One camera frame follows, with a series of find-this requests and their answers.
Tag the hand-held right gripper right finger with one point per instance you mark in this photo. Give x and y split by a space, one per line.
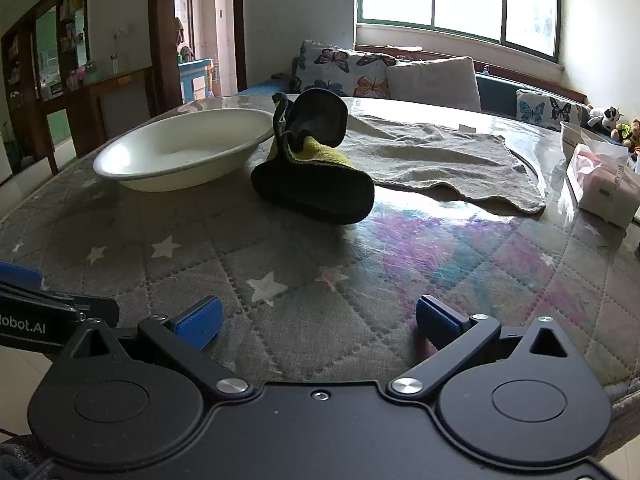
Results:
440 321

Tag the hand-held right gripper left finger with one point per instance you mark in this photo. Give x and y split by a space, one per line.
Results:
199 322

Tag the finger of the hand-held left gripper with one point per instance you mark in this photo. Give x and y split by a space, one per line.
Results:
17 274

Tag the yellow and black cleaning cloth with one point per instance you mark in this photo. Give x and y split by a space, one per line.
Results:
320 195

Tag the small white patterned bowl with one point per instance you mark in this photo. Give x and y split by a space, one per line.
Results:
570 140

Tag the grey towel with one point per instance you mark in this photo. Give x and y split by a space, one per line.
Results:
450 160

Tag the dark wooden cabinet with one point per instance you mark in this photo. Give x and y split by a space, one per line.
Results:
75 105

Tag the pink tissue pack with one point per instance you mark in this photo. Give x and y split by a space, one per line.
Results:
605 190

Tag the clear bottle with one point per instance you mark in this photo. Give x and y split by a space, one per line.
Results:
115 65

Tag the blue sofa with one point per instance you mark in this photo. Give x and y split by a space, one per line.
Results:
495 92

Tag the small butterfly print pillow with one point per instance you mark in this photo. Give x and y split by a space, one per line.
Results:
545 110

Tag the plain white pillow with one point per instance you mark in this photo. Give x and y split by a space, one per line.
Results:
435 85

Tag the blue kitchen cabinet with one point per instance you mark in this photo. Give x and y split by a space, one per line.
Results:
195 80

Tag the dark cloth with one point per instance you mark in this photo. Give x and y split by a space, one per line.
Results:
281 77

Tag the black and white cow plush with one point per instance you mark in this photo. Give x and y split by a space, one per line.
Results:
607 117

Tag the brown and green plush toy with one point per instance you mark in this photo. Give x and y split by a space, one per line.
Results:
627 135

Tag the large butterfly print pillow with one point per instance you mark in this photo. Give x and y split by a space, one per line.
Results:
345 72

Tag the wooden door frame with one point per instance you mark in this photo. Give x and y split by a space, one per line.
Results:
162 35

